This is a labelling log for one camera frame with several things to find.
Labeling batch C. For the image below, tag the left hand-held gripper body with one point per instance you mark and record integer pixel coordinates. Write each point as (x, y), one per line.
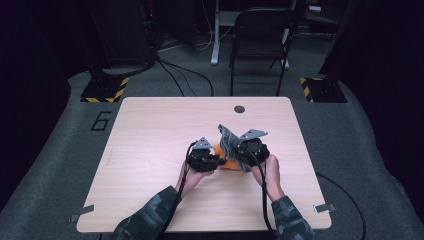
(200, 160)

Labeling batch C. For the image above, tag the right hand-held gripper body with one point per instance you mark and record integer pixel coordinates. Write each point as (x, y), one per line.
(255, 150)

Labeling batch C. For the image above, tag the orange plush toy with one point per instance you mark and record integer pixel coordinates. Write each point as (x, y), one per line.
(231, 164)

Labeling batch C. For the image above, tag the grey towel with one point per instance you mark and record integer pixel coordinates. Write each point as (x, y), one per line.
(228, 140)

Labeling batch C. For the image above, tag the person's left hand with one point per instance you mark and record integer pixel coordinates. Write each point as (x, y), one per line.
(190, 181)

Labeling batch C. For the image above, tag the person's right hand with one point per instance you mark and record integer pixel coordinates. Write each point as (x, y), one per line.
(271, 180)

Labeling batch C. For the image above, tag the grey tape strip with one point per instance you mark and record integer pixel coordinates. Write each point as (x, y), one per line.
(325, 208)
(85, 210)

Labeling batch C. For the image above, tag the striped black stand base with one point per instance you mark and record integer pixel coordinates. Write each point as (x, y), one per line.
(325, 90)
(103, 90)

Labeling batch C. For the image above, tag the black folding chair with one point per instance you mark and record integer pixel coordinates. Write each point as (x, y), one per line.
(258, 43)

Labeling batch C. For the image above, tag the dark equipment cabinet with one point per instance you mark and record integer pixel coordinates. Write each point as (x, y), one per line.
(123, 33)

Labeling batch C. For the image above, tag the small white box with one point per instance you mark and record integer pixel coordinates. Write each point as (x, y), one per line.
(314, 8)

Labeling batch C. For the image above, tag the white desk frame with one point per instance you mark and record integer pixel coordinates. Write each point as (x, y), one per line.
(216, 40)

